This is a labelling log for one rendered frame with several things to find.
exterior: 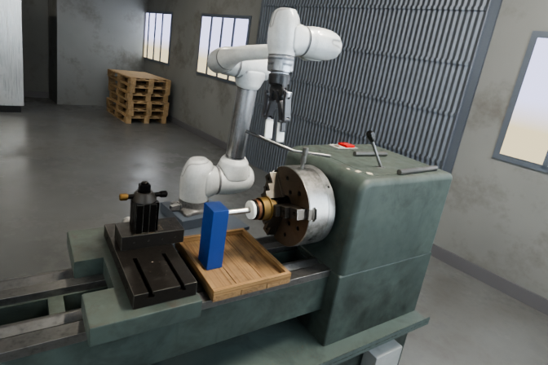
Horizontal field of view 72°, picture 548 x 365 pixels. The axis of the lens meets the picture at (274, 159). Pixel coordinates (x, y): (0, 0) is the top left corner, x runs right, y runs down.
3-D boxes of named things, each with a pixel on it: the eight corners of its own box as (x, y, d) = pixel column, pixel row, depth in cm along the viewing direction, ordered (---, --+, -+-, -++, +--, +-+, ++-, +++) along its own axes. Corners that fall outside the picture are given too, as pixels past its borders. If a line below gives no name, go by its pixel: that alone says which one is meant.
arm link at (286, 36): (276, 53, 120) (309, 58, 127) (280, 2, 117) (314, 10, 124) (260, 54, 129) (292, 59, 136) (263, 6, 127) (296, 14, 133)
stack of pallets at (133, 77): (170, 124, 744) (173, 81, 721) (126, 124, 689) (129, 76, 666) (145, 111, 829) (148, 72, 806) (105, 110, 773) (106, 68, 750)
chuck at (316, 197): (274, 219, 168) (288, 153, 158) (317, 259, 144) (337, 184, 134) (257, 222, 163) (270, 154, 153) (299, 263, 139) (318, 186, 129)
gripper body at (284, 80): (263, 72, 130) (261, 98, 131) (277, 72, 123) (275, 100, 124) (281, 74, 134) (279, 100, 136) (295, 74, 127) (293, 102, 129)
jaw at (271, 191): (285, 200, 151) (277, 172, 155) (291, 195, 147) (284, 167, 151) (262, 202, 145) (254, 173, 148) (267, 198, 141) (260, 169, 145)
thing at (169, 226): (174, 229, 138) (174, 216, 136) (183, 242, 130) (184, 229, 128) (114, 236, 126) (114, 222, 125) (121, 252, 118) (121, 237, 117)
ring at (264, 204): (268, 191, 146) (248, 193, 140) (281, 200, 138) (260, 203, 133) (264, 213, 148) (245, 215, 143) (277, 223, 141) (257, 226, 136)
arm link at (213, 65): (215, 41, 164) (244, 46, 171) (201, 48, 179) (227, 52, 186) (214, 71, 165) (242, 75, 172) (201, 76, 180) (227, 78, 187)
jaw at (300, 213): (295, 200, 145) (315, 207, 135) (294, 213, 146) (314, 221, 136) (271, 203, 139) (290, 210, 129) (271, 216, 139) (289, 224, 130)
